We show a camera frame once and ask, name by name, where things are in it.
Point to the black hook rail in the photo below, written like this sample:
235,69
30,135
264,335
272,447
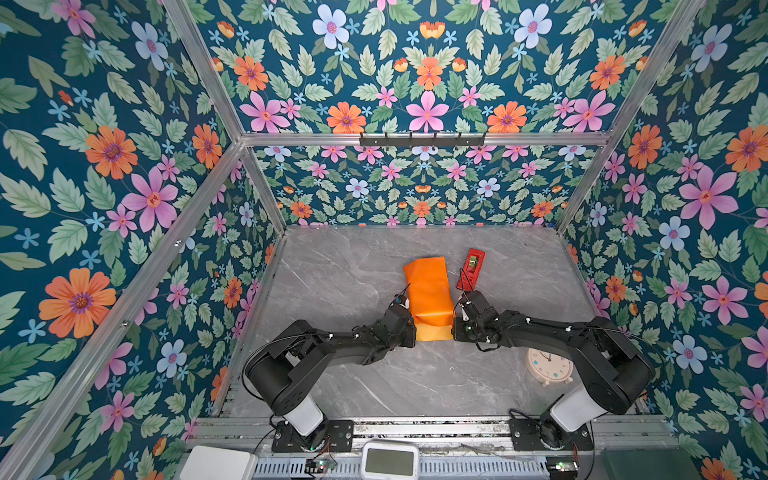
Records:
409,140

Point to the red tape dispenser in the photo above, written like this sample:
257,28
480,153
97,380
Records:
468,278

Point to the white display device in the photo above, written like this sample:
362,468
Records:
386,460

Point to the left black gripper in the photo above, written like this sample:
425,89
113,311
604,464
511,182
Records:
412,331

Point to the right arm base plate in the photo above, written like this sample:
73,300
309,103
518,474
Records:
533,435

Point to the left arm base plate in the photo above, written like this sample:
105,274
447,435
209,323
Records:
331,435

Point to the white box bottom left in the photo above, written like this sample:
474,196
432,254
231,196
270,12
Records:
213,463

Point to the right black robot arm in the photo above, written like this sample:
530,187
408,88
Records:
613,371

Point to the green mat bottom right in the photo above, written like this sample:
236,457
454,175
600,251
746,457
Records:
649,465

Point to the white round clock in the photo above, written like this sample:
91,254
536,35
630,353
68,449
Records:
549,368

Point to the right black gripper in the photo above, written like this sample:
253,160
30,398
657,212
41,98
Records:
456,333

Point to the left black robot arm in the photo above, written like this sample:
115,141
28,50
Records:
283,372

